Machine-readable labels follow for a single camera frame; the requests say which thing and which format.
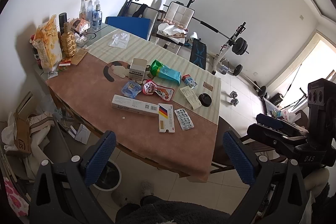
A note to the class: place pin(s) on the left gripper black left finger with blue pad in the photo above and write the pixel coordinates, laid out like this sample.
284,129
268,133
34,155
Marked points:
61,192

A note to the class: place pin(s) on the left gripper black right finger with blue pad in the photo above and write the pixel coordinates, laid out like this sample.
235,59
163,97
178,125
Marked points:
276,191

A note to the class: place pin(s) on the long white toothpaste box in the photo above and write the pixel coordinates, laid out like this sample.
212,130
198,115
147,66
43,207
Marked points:
135,106

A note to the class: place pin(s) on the white box german flag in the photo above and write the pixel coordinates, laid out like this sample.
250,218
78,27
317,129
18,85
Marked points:
166,118

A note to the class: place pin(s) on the small white carton box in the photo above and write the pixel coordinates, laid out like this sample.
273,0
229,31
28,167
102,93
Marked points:
137,69

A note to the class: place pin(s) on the white round trash bin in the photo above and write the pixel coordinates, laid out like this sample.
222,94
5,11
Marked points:
110,178

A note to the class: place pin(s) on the cardboard box on floor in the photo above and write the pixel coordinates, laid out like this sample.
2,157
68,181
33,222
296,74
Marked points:
16,135

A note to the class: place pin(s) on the dumbbell on floor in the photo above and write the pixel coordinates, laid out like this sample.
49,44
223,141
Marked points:
234,98

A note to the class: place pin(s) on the black round lid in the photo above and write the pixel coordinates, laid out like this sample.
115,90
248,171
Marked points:
205,99

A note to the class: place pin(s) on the pill blister pack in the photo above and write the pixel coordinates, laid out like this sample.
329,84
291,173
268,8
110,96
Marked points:
184,119

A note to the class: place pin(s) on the blue foil snack wrapper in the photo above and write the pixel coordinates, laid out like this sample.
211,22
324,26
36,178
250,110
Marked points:
131,89

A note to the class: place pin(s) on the small brown card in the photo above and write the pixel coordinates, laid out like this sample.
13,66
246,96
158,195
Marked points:
208,86

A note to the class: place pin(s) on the white paper leaflet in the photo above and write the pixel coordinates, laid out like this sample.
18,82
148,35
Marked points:
191,97

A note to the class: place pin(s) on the red white snack bag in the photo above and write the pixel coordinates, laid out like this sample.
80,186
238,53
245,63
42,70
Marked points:
150,87

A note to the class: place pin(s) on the red blue small packet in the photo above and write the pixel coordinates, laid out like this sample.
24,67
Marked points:
189,81

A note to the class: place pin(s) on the black blue bench pad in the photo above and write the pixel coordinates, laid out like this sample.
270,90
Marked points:
198,54

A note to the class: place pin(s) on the gold grenade shaped bottle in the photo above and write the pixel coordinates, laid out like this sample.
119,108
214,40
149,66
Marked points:
67,41

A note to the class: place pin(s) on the yellow chips bag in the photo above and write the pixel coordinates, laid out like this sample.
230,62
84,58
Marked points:
46,41

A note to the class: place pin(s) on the green teal snack bag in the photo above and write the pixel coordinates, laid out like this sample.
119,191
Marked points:
158,69

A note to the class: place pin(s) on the clear plastic bag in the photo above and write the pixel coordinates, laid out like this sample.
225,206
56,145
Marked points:
119,40

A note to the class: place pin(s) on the clear spray bottle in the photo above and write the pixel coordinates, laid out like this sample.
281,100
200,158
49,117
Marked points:
97,18

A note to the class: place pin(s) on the white padded chair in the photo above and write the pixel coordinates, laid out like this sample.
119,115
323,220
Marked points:
174,26

